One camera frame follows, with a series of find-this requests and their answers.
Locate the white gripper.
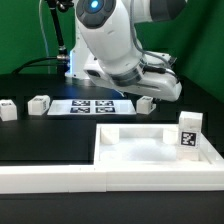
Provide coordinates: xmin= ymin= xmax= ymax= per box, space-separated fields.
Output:
xmin=84 ymin=54 xmax=182 ymax=102

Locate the white square tabletop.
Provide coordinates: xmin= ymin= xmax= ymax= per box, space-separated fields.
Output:
xmin=94 ymin=124 xmax=209 ymax=164

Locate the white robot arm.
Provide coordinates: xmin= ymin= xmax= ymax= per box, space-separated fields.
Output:
xmin=66 ymin=0 xmax=187 ymax=101

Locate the white marker sheet with tags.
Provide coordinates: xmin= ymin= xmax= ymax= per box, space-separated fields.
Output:
xmin=48 ymin=99 xmax=136 ymax=115

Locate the white L-shaped obstacle fence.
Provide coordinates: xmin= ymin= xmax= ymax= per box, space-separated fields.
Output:
xmin=0 ymin=137 xmax=224 ymax=194

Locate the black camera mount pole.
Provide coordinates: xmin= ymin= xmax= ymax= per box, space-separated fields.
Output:
xmin=45 ymin=0 xmax=74 ymax=62

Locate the black cable on table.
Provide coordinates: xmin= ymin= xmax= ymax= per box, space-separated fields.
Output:
xmin=11 ymin=57 xmax=68 ymax=75

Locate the grey cable behind pole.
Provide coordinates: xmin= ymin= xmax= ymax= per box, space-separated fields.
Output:
xmin=38 ymin=0 xmax=51 ymax=75

